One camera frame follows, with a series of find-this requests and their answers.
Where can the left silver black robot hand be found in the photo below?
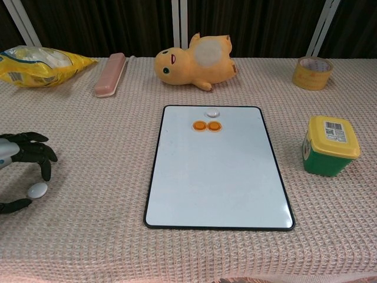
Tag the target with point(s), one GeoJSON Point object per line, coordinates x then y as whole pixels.
{"type": "Point", "coordinates": [26, 150]}

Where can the white round magnet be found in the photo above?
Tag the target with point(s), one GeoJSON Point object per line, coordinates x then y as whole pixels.
{"type": "Point", "coordinates": [37, 190]}
{"type": "Point", "coordinates": [212, 112]}

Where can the orange round magnet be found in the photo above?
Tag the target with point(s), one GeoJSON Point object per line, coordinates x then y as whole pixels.
{"type": "Point", "coordinates": [199, 126]}
{"type": "Point", "coordinates": [214, 126]}

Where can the white magnetic board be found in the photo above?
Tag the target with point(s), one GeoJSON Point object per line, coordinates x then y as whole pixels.
{"type": "Point", "coordinates": [221, 177]}

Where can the yellow snack bag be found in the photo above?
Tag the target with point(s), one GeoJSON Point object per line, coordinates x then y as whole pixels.
{"type": "Point", "coordinates": [38, 69]}

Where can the pink pencil case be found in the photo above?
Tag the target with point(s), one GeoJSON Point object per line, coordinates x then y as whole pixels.
{"type": "Point", "coordinates": [107, 78]}

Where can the dark pleated curtain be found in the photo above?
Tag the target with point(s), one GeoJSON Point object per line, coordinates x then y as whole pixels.
{"type": "Point", "coordinates": [356, 26]}
{"type": "Point", "coordinates": [250, 20]}
{"type": "Point", "coordinates": [103, 26]}
{"type": "Point", "coordinates": [6, 29]}

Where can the yellow plush toy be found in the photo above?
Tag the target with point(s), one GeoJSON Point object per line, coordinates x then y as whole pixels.
{"type": "Point", "coordinates": [191, 65]}

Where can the yellow tape roll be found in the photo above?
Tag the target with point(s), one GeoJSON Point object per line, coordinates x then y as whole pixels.
{"type": "Point", "coordinates": [312, 78]}

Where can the green container with yellow lid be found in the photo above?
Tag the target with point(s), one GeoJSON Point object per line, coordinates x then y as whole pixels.
{"type": "Point", "coordinates": [330, 147]}

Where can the white metal frame post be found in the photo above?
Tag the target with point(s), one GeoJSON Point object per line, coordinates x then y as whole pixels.
{"type": "Point", "coordinates": [322, 26]}
{"type": "Point", "coordinates": [23, 20]}
{"type": "Point", "coordinates": [179, 26]}

